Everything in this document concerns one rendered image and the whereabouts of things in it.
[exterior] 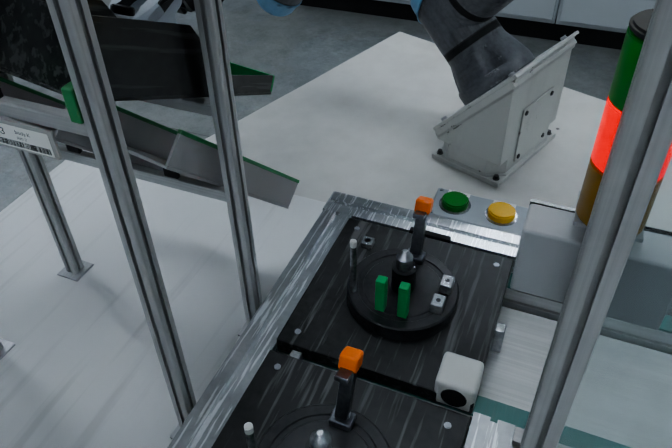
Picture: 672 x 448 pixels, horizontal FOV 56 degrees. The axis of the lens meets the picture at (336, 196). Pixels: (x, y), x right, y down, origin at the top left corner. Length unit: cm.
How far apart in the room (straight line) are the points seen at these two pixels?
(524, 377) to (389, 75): 88
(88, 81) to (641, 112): 38
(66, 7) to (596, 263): 41
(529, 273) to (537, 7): 324
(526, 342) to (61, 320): 66
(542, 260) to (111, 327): 65
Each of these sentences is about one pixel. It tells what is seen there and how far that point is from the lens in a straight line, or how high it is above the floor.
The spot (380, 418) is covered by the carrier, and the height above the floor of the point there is 97.
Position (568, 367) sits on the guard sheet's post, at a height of 112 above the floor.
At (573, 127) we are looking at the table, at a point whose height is 86.
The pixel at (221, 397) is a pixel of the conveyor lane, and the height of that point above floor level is 95.
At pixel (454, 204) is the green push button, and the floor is 97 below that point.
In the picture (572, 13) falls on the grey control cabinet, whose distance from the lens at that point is 375.
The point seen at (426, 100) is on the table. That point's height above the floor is 86.
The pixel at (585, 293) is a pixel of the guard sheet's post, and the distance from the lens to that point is 52.
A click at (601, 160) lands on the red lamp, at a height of 132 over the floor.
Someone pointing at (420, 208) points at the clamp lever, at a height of 106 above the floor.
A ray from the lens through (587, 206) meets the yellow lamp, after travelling 51.
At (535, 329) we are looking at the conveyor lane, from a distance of 89.
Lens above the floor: 158
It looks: 39 degrees down
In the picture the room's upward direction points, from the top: 1 degrees counter-clockwise
